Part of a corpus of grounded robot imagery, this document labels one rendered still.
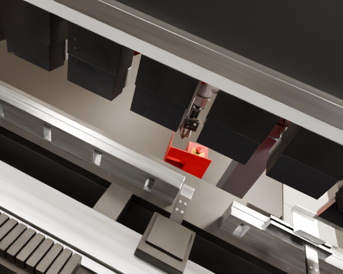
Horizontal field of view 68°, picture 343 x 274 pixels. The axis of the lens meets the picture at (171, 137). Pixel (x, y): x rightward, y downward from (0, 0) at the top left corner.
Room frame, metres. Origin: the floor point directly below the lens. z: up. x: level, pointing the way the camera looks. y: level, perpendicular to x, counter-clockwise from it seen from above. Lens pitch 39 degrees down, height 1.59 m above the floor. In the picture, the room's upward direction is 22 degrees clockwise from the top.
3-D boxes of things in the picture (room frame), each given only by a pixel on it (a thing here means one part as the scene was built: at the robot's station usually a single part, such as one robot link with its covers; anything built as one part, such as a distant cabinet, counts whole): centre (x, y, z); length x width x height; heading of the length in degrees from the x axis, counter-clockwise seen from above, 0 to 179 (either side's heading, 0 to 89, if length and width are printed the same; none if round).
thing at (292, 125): (0.55, -0.34, 1.26); 0.15 x 0.09 x 0.17; 83
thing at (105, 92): (0.62, 0.26, 1.26); 0.15 x 0.09 x 0.17; 83
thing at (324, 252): (0.53, -0.48, 0.99); 0.20 x 0.03 x 0.03; 83
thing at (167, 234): (0.41, -0.09, 1.01); 0.26 x 0.12 x 0.05; 173
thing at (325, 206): (0.52, -0.51, 1.13); 0.10 x 0.02 x 0.10; 83
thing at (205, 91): (0.99, -0.06, 1.14); 0.09 x 0.08 x 0.11; 121
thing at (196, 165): (0.96, -0.11, 0.75); 0.20 x 0.16 x 0.18; 94
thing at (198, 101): (0.98, -0.06, 1.06); 0.08 x 0.08 x 0.05
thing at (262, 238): (0.53, -0.46, 0.92); 0.39 x 0.06 x 0.10; 83
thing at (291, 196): (0.67, -0.53, 1.00); 0.26 x 0.18 x 0.01; 173
